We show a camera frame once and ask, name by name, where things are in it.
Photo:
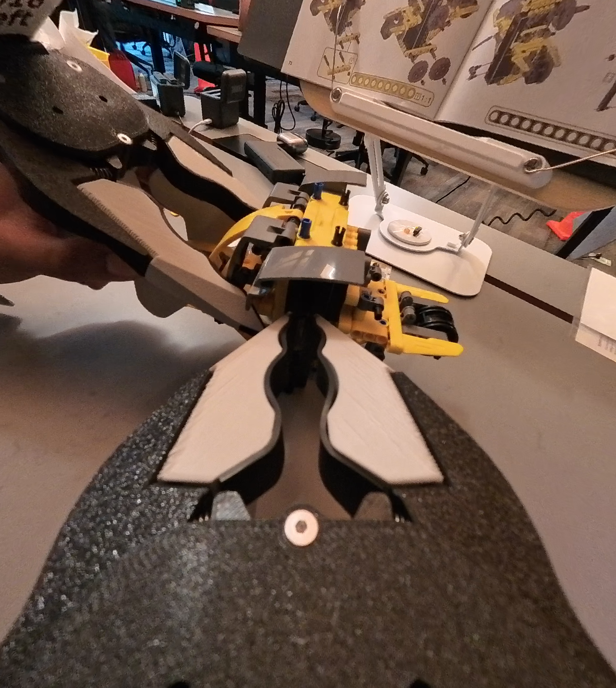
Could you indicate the red object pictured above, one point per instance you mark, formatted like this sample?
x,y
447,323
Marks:
x,y
121,69

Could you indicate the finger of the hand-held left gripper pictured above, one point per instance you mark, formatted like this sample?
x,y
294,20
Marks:
x,y
195,161
136,215

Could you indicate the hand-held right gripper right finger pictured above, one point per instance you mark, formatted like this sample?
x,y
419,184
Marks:
x,y
378,430

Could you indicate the person's left hand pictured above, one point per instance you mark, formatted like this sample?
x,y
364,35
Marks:
x,y
18,236

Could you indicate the toy instruction booklet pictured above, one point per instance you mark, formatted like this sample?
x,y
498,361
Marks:
x,y
501,54

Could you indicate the paper in clear holder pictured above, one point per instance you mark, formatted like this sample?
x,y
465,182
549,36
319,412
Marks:
x,y
614,317

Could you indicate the orange cone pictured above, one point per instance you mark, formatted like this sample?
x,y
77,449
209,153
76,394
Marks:
x,y
568,226

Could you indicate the yellow bin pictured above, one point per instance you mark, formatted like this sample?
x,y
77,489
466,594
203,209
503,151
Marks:
x,y
99,58

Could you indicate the black charger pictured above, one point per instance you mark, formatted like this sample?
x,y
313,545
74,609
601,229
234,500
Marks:
x,y
171,91
225,99

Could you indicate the yellow grey brick toy vehicle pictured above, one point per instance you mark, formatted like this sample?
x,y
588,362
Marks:
x,y
324,215

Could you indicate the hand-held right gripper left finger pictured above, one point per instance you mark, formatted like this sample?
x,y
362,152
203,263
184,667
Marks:
x,y
222,430

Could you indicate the silver oval case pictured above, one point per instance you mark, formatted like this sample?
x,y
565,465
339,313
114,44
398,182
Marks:
x,y
293,144

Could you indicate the white book stand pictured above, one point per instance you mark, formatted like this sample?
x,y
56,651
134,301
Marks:
x,y
447,269

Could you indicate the dark grey plate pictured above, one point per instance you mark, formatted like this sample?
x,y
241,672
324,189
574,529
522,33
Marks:
x,y
335,174

